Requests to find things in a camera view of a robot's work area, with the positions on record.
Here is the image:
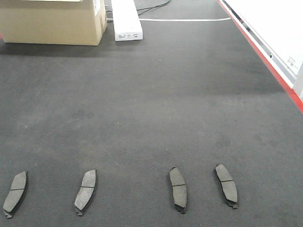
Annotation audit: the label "dark grey brake pad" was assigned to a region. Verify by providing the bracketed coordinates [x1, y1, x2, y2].
[169, 167, 187, 214]
[74, 169, 98, 216]
[214, 164, 238, 209]
[2, 171, 28, 218]

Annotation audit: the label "cardboard box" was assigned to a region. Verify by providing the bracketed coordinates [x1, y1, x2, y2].
[0, 0, 107, 46]

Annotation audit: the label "black floor cable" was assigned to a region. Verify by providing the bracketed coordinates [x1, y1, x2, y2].
[104, 0, 171, 15]

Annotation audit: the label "long white box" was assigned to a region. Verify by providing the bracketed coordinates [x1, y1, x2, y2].
[111, 0, 143, 42]

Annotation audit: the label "red conveyor frame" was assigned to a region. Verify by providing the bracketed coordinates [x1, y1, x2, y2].
[217, 0, 303, 112]

